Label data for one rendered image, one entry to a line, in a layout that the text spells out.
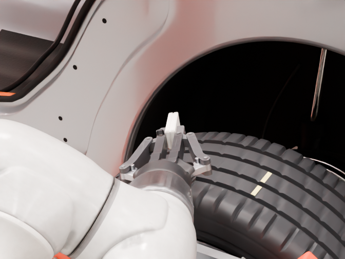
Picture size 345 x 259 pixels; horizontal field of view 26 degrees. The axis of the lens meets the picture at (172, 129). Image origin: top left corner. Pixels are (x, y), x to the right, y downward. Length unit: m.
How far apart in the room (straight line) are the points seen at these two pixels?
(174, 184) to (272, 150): 0.39
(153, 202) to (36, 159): 0.14
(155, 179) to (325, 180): 0.42
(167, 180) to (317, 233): 0.33
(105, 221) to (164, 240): 0.07
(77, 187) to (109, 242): 0.07
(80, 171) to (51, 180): 0.03
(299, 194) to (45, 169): 0.53
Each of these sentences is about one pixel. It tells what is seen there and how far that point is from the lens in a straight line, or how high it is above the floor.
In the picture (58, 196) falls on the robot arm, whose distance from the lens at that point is 0.78.
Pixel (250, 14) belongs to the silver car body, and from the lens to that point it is 1.36.
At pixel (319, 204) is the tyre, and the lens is 1.21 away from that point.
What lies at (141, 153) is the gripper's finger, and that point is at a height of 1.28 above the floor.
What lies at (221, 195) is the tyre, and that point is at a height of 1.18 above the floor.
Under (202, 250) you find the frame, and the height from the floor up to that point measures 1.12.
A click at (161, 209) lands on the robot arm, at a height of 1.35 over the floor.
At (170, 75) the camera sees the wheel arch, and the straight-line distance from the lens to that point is 1.49.
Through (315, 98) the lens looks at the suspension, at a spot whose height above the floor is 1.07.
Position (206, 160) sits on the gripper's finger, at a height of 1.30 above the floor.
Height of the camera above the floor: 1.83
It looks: 29 degrees down
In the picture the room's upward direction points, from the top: straight up
